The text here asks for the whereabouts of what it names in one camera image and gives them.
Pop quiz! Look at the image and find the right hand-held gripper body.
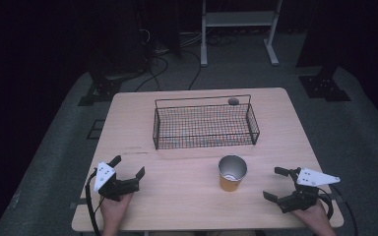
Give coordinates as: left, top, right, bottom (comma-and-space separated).
277, 167, 342, 214

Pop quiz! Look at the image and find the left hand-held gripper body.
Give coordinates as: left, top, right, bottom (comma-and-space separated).
93, 161, 141, 203

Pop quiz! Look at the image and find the metal cup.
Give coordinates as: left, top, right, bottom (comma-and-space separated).
218, 154, 248, 193

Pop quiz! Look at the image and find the black wire basket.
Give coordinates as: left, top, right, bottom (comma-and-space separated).
152, 93, 261, 150

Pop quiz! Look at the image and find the person's right hand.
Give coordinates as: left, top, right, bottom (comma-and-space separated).
289, 200, 335, 230

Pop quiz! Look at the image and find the person's left hand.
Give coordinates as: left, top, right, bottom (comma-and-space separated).
99, 193, 134, 230

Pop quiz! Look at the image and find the black stand base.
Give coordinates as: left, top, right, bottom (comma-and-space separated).
77, 67, 147, 107
297, 64, 352, 103

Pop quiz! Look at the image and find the white metal stand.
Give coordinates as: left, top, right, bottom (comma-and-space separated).
200, 0, 284, 68

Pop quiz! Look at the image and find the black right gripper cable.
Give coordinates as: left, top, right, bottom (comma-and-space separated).
317, 184, 359, 236

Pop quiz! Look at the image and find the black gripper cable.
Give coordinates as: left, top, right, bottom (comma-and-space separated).
317, 184, 359, 236
85, 169, 102, 236

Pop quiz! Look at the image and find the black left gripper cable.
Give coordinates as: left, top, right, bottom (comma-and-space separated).
85, 169, 102, 236

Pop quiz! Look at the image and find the black floor cable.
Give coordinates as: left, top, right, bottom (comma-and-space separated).
180, 48, 204, 91
134, 56, 170, 93

